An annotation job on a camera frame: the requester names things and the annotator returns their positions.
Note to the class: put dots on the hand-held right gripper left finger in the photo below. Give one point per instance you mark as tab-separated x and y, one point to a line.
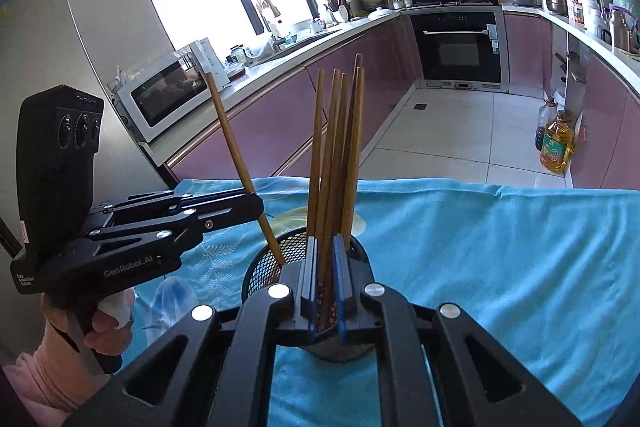
312	302

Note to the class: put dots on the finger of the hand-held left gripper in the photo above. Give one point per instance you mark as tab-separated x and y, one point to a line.
225	213
150	201

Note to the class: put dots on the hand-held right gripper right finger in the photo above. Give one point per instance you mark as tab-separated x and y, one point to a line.
342	287

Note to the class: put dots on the black mesh utensil holder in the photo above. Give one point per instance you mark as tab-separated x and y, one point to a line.
265	267

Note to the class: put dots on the bundle of wooden chopsticks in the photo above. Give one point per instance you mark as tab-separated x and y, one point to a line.
352	157

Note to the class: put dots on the person's left forearm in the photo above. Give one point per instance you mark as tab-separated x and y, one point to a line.
45	372

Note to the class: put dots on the person's left hand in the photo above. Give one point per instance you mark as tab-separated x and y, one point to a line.
107	327

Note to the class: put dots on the white microwave oven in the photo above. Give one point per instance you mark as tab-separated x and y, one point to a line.
165	97

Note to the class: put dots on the pink base cabinet run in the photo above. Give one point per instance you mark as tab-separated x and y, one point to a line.
280	117
605	117

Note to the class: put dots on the blue floral tablecloth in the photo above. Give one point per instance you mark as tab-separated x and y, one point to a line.
475	257

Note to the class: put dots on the white kitchen countertop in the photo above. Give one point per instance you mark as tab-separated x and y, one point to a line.
260	77

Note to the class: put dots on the steel kitchen sink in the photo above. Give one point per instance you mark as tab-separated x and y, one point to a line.
305	39

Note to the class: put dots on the white lidded dish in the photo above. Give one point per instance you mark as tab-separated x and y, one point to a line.
381	13

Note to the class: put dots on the yellow cooking oil bottle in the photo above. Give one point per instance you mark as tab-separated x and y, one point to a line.
555	147

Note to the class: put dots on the bamboo basket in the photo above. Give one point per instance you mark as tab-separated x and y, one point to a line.
371	1

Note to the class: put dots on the black built-in oven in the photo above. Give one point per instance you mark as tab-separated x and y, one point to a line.
460	52

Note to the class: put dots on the clear plastic bottle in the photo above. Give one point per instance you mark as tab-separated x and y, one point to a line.
545	114

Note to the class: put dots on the steel thermos bottle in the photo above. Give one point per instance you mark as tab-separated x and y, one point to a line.
619	32

